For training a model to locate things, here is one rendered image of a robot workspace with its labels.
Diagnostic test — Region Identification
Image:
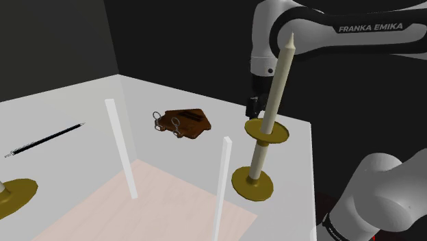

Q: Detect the gold candlestick with cream candle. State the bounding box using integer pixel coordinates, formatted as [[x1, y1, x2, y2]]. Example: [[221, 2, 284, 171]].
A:
[[231, 31, 297, 203]]

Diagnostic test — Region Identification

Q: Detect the brown leather key holder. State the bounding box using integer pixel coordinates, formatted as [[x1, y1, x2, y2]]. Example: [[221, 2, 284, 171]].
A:
[[152, 107, 212, 140]]

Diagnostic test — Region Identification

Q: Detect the white table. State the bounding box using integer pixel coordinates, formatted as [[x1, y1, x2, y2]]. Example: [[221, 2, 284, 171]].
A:
[[0, 74, 318, 241]]

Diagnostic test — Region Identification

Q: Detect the black pencil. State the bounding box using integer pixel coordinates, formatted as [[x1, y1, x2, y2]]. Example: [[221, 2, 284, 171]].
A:
[[3, 122, 86, 159]]

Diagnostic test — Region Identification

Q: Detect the gold candlestick base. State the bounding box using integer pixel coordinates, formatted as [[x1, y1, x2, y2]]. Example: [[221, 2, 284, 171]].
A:
[[0, 178, 39, 221]]

